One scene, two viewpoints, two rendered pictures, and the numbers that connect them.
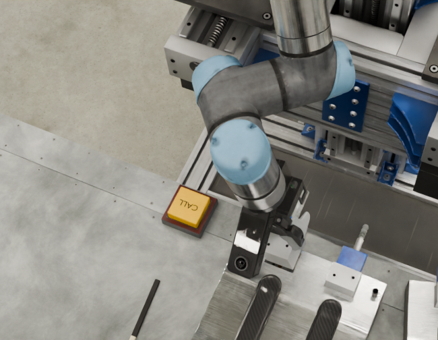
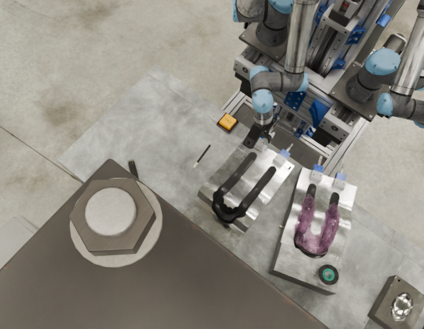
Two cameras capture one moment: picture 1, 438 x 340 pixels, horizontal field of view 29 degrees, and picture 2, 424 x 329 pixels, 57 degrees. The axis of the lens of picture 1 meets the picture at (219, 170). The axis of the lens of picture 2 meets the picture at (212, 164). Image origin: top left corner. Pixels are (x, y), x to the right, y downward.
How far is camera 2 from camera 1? 0.39 m
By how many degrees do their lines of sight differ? 6
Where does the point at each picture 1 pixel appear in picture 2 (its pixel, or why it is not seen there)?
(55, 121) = not seen: hidden behind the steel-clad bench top
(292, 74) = (287, 79)
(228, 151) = (259, 99)
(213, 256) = (232, 141)
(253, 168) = (266, 108)
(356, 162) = (288, 125)
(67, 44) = (181, 49)
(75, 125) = not seen: hidden behind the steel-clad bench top
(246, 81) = (270, 77)
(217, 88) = (259, 77)
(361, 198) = (286, 140)
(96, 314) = (184, 151)
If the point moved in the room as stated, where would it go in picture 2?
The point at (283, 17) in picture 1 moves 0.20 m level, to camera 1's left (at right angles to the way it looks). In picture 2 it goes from (289, 57) to (235, 51)
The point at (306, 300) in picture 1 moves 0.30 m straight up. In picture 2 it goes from (264, 164) to (279, 134)
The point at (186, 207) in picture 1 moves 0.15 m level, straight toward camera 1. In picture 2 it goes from (227, 121) to (227, 149)
